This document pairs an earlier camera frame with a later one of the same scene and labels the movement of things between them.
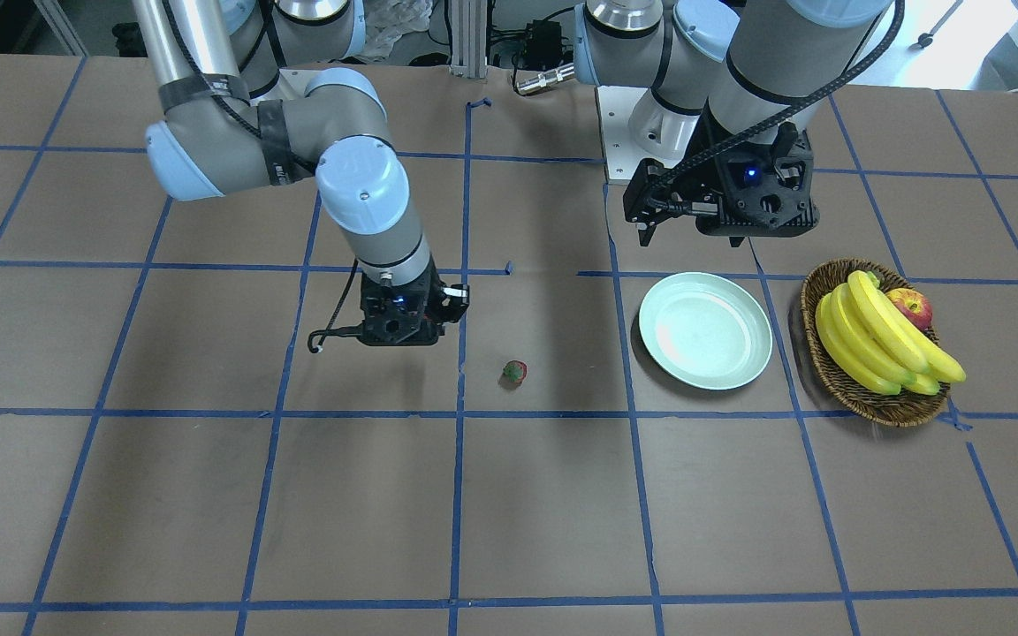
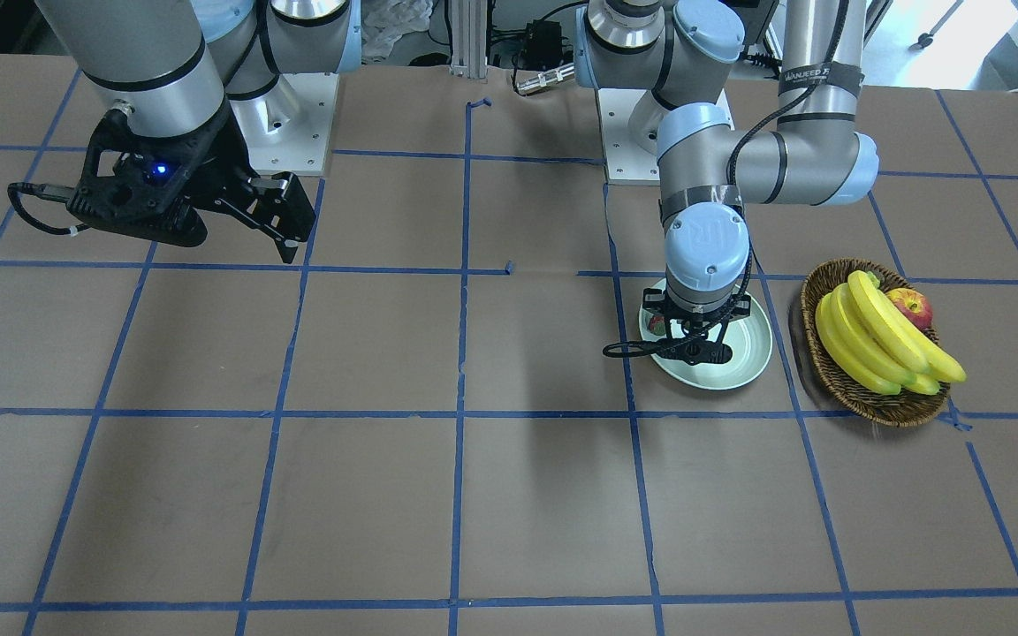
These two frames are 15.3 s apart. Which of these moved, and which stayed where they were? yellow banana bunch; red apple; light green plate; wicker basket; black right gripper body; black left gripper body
Moved: black left gripper body; black right gripper body
Stayed: wicker basket; red apple; light green plate; yellow banana bunch
